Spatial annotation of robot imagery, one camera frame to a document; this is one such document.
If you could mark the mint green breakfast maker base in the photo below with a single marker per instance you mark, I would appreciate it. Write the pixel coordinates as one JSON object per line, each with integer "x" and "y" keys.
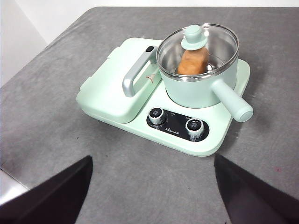
{"x": 182, "y": 140}

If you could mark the glass lid with green knob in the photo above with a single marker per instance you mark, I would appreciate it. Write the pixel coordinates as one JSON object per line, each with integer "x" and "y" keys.
{"x": 194, "y": 37}

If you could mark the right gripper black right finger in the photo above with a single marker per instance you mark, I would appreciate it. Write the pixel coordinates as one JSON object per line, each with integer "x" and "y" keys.
{"x": 252, "y": 198}

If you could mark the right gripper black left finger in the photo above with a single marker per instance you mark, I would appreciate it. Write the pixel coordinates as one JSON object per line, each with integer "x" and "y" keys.
{"x": 53, "y": 200}

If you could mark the mint green griddle cover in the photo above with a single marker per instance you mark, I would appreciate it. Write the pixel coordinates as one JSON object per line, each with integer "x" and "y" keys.
{"x": 109, "y": 81}

